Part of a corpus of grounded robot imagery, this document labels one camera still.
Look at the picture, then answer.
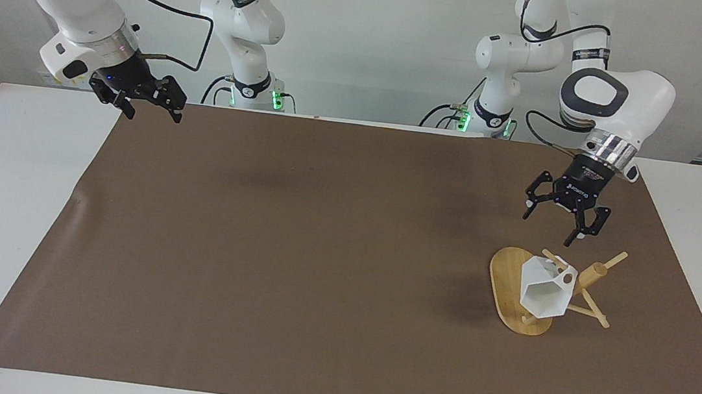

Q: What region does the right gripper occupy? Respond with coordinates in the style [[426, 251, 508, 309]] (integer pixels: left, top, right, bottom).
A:
[[86, 46, 192, 126]]

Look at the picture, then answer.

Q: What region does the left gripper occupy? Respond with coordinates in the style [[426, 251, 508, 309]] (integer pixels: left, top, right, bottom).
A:
[[519, 149, 618, 252]]

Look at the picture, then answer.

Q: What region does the white faceted cup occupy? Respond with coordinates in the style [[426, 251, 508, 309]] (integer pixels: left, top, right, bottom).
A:
[[515, 254, 581, 323]]

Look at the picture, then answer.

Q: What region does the wooden cup rack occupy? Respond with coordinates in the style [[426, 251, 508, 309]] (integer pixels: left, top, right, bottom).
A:
[[483, 238, 630, 346]]

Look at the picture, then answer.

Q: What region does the black cable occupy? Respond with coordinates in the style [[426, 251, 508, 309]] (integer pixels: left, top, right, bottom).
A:
[[521, 109, 587, 159], [200, 73, 236, 107], [515, 0, 618, 53], [418, 69, 489, 134], [104, 0, 218, 74]]

